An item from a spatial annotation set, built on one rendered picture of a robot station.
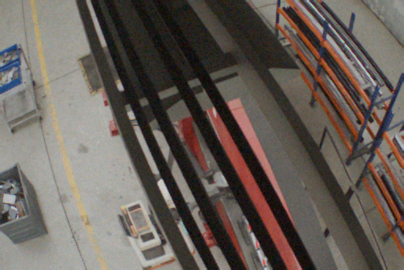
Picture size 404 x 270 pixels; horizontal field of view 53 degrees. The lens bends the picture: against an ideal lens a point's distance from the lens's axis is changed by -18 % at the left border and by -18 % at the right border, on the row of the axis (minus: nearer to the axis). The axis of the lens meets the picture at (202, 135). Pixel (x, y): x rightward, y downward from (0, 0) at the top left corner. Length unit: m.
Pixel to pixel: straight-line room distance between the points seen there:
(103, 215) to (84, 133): 1.29
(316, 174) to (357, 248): 0.09
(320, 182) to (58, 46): 7.66
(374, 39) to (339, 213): 7.76
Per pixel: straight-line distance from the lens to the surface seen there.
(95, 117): 6.75
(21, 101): 6.99
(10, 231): 5.81
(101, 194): 6.12
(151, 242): 4.88
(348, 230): 0.39
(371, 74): 5.42
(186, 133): 5.60
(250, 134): 3.64
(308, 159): 0.42
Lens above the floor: 5.37
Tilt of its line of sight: 58 degrees down
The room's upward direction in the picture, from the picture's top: 4 degrees counter-clockwise
